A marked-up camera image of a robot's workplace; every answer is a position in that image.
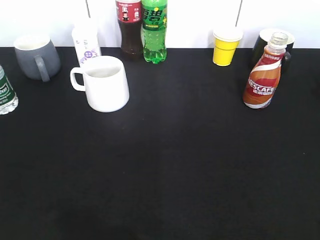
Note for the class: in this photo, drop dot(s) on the white ceramic mug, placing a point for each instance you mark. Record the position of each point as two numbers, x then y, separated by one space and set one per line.
104 81

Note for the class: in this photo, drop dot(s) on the orange nescafe coffee bottle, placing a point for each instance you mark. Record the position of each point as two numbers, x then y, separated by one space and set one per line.
265 76

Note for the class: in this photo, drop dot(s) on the yellow paper cup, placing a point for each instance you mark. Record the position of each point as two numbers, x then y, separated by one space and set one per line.
226 42

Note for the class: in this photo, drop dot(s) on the green sprite bottle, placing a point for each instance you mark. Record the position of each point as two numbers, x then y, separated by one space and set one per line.
154 27

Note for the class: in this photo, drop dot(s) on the dark cola bottle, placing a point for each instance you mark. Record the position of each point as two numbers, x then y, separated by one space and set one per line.
129 17

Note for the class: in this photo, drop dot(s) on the white yogurt drink bottle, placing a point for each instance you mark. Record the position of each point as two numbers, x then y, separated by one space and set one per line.
85 39

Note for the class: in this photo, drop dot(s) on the black ceramic mug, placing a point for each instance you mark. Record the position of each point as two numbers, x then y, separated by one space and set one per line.
262 40

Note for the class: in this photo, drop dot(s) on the grey ceramic mug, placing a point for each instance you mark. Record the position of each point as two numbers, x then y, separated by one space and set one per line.
37 56

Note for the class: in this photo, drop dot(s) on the green label water bottle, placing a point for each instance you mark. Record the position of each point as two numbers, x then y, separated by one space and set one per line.
8 97

